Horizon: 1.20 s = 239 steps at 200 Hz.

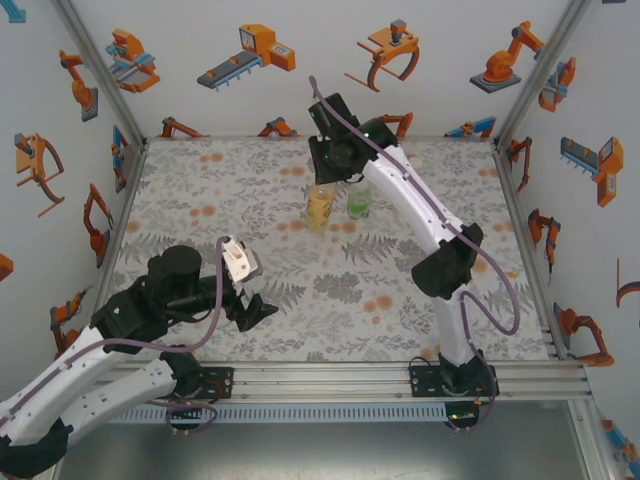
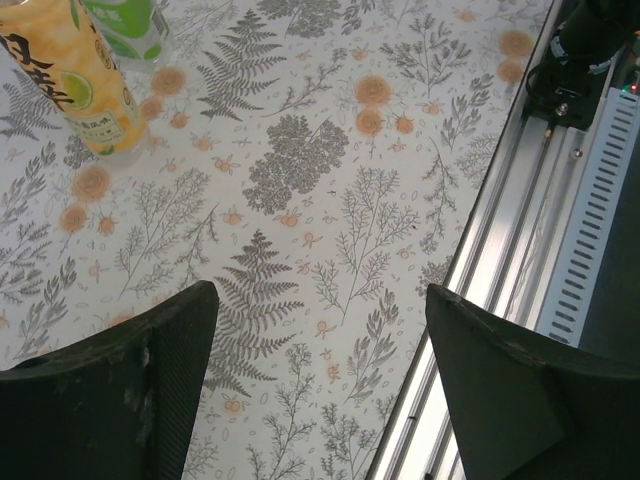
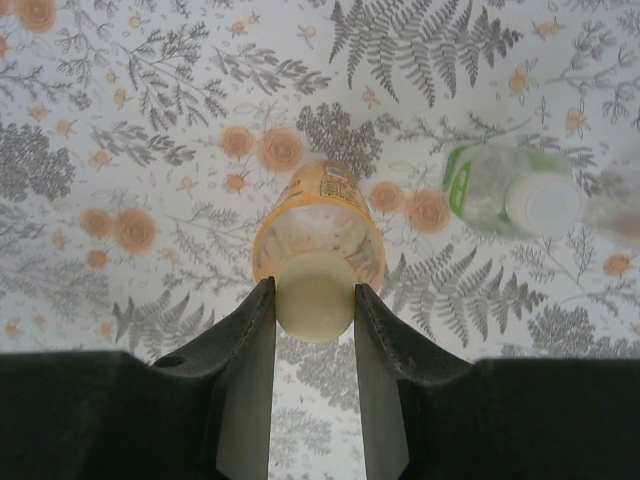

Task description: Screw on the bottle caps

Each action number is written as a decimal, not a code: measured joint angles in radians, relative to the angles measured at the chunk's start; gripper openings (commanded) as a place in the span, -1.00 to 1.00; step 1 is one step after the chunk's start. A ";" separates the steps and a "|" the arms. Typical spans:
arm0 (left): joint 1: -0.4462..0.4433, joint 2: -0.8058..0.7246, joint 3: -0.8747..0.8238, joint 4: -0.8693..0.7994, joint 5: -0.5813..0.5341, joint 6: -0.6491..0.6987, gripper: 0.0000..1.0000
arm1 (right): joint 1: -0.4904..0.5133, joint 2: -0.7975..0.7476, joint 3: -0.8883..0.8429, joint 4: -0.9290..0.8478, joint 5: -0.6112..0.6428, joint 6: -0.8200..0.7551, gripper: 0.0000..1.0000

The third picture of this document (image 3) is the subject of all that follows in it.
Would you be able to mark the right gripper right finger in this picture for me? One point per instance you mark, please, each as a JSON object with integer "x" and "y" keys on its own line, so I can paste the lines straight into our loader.
{"x": 395, "y": 395}

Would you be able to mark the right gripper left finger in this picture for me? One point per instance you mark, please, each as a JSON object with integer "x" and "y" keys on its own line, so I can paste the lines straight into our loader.
{"x": 240, "y": 390}

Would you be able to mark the pale yellow bottle cap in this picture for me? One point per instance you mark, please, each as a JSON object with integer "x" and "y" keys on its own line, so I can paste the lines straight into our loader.
{"x": 315, "y": 295}

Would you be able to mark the yellow label plastic bottle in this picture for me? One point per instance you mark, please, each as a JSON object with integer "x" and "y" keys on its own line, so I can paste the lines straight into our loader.
{"x": 320, "y": 210}

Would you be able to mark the light green label bottle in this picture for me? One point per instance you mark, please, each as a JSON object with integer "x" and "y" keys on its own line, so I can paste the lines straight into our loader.
{"x": 480, "y": 200}

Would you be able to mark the white bottle cap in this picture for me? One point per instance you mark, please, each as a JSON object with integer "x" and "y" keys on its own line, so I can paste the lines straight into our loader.
{"x": 545, "y": 207}

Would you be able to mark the floral patterned table cover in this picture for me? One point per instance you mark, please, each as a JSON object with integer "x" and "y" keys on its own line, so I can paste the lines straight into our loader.
{"x": 150, "y": 75}

